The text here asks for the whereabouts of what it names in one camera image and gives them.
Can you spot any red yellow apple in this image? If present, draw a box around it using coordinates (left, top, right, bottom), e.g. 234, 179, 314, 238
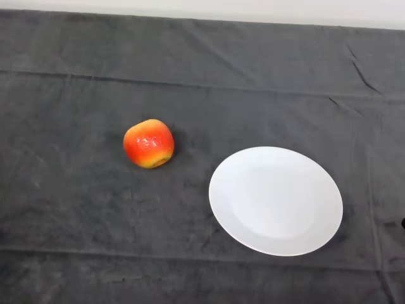
123, 118, 175, 170

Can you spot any white round plate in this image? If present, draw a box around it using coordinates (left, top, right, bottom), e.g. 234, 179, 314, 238
208, 146, 344, 257

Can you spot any dark grey cloth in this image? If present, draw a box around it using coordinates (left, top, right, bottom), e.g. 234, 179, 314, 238
0, 8, 405, 304

